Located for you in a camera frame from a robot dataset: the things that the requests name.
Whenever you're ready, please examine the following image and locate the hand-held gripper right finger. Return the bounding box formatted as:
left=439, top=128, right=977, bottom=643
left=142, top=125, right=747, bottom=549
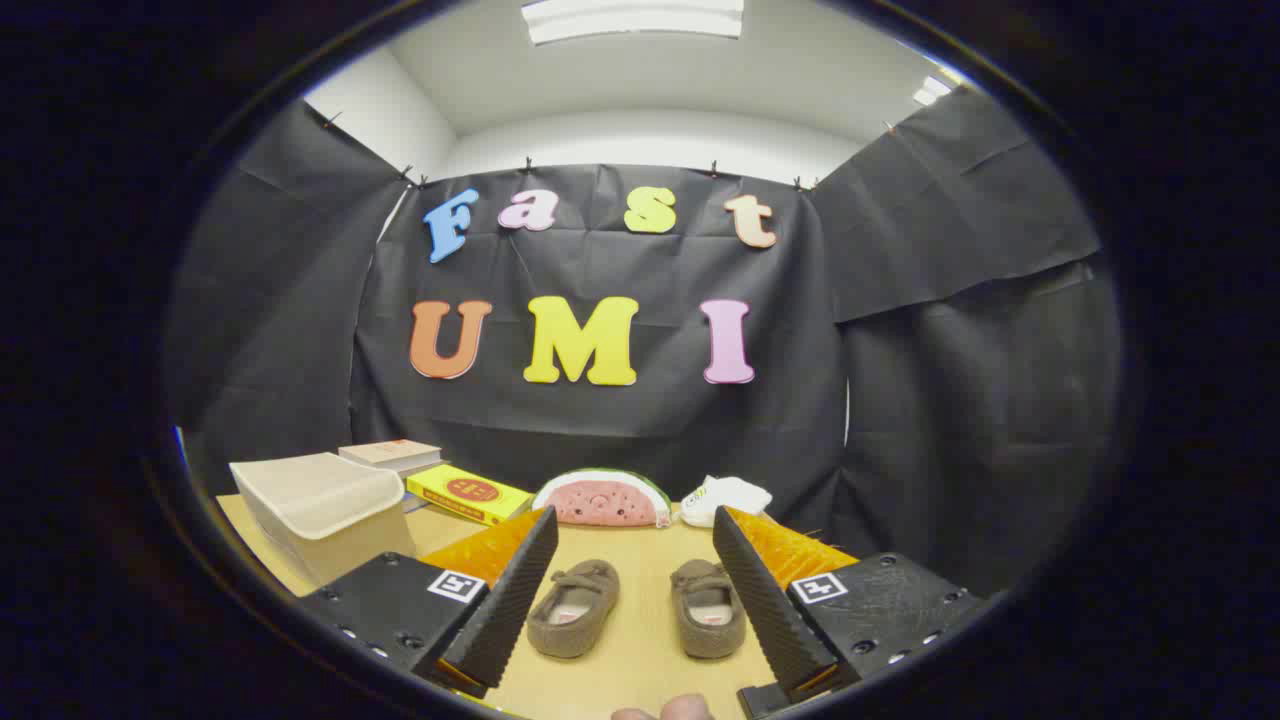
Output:
left=712, top=505, right=991, bottom=720

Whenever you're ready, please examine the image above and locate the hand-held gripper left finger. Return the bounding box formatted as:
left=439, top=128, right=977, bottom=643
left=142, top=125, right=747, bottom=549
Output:
left=297, top=505, right=559, bottom=701

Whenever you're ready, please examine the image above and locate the brown fuzzy moccasin shoe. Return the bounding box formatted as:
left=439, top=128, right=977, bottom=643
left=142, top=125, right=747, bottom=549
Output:
left=527, top=559, right=621, bottom=659
left=669, top=559, right=748, bottom=659

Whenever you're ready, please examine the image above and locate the cream storage box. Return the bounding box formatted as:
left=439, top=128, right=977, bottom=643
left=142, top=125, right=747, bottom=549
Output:
left=229, top=452, right=418, bottom=588

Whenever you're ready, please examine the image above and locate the white plush toy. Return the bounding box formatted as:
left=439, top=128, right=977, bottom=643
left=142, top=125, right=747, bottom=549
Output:
left=680, top=475, right=774, bottom=529

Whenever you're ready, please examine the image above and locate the yellow book with red circle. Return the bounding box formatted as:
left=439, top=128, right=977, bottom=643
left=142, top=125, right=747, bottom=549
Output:
left=405, top=463, right=536, bottom=527

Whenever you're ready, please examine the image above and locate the watermelon slice plush toy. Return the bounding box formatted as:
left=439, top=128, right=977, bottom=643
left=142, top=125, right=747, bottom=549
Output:
left=531, top=468, right=673, bottom=529

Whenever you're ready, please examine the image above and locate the long ceiling light panel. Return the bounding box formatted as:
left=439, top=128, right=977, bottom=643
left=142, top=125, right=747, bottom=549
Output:
left=520, top=0, right=746, bottom=46

